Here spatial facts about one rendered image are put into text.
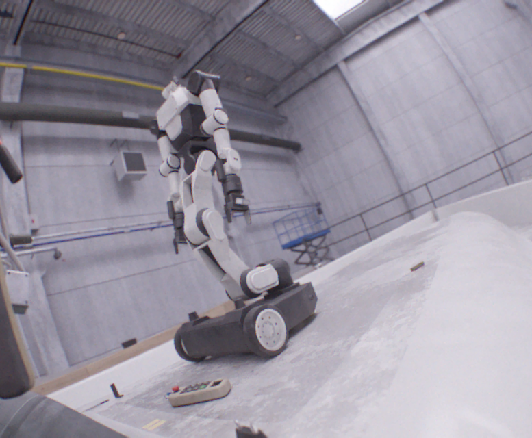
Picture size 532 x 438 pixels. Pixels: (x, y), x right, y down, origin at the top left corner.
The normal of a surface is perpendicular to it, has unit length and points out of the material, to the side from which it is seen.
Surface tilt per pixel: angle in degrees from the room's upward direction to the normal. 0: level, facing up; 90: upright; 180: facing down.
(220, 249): 115
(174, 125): 90
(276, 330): 90
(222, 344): 90
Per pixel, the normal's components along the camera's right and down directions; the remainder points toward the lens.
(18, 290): 0.72, -0.51
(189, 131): 0.11, 0.22
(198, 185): 0.76, 0.06
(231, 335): -0.62, 0.12
